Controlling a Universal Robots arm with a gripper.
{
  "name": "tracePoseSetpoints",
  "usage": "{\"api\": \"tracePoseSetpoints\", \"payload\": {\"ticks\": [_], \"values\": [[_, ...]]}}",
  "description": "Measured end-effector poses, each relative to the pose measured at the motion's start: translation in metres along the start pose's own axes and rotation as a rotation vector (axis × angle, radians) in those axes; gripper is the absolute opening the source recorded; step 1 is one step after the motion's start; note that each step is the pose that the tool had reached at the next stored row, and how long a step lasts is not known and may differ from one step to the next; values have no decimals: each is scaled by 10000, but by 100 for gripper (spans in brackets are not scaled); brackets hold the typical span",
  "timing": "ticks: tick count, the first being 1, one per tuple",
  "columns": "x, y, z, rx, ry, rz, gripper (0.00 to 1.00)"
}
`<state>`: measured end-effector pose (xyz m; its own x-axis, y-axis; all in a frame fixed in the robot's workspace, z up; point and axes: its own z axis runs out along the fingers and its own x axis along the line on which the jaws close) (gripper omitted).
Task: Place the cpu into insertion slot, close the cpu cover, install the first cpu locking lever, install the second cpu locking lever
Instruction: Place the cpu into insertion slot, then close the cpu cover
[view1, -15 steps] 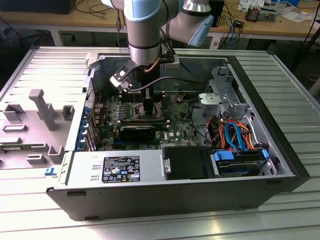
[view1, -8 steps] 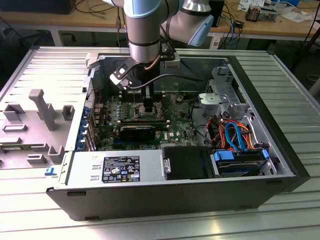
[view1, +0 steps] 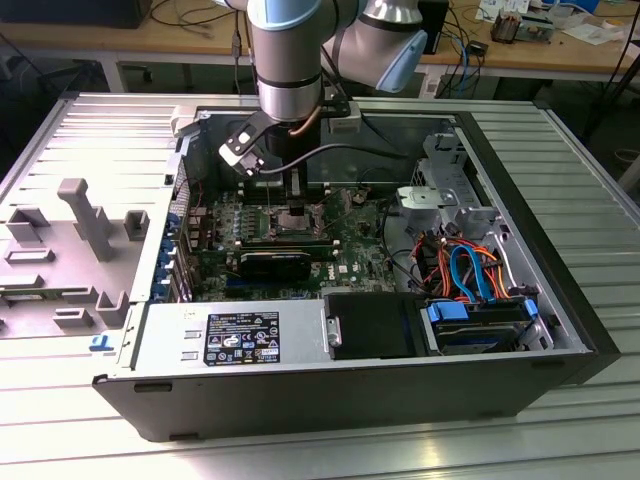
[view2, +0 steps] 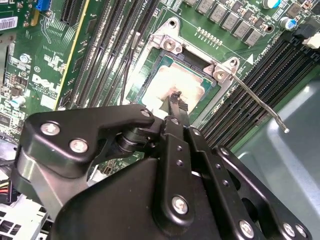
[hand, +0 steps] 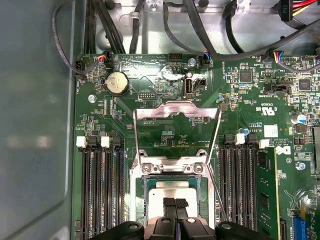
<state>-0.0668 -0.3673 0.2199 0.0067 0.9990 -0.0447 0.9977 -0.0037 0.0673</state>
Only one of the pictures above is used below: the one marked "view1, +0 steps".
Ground RAM slot black clips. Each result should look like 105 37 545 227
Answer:
239 193 331 201
239 185 331 193

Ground CPU socket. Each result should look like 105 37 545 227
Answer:
266 201 329 241

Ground blue expansion slot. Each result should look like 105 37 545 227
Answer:
224 282 284 297

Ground green RAM stick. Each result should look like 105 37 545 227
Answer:
238 239 337 260

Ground black graphics card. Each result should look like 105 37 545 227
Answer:
233 248 312 282

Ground green motherboard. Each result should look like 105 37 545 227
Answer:
187 183 404 302

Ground white case latch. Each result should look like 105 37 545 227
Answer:
169 105 199 137

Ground blue plastic card retainer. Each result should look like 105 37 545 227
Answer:
153 212 179 304

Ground hard disk in blue carrier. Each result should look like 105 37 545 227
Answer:
419 297 539 357

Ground silver power supply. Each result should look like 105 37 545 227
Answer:
115 298 331 374

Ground black PC case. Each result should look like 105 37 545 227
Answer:
92 93 622 444

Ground wooden workbench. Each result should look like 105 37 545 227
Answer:
0 0 640 84

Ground large black box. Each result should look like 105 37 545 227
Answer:
0 0 151 29

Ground grey parts rack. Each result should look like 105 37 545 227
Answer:
0 177 151 341

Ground brown coil component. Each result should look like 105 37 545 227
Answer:
492 12 519 44

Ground white booklet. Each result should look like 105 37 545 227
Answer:
477 0 531 21

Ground grey metal device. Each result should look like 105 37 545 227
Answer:
517 10 555 42

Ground white papers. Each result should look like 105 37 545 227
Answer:
562 14 626 47

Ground black camera cable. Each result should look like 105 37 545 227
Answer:
257 143 416 174

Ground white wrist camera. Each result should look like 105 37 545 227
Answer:
327 115 362 135
218 124 267 177

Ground grey metal bracket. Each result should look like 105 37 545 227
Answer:
394 185 459 221

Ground blue hanging cable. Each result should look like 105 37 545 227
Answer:
459 49 476 96

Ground blue flat cable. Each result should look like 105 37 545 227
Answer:
449 241 496 304

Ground orange wire bundle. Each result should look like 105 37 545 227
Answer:
414 237 514 301

